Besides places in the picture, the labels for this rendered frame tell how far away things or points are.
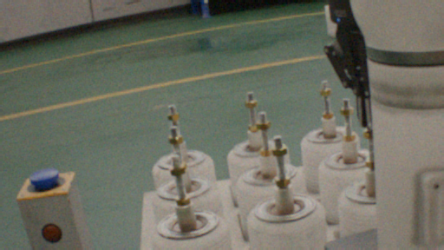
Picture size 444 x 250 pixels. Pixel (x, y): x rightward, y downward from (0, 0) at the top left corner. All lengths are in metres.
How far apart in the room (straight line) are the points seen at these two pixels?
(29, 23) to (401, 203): 5.60
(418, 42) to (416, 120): 0.05
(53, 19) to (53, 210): 5.21
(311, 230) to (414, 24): 0.37
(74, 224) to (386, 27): 0.47
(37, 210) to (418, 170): 0.48
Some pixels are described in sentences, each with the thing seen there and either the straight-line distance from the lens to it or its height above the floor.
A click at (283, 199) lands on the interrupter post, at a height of 0.27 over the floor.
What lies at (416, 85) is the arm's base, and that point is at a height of 0.46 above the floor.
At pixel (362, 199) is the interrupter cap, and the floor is 0.25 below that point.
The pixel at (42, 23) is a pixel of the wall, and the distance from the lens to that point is 5.92.
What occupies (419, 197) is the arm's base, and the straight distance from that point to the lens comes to 0.43.
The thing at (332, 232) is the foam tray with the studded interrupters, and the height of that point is 0.18.
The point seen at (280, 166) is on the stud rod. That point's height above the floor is 0.31.
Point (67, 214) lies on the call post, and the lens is 0.74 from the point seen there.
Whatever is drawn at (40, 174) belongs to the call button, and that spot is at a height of 0.33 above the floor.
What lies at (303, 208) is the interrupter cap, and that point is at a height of 0.25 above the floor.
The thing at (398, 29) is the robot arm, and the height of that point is 0.50.
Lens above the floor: 0.56
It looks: 16 degrees down
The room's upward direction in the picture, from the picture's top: 8 degrees counter-clockwise
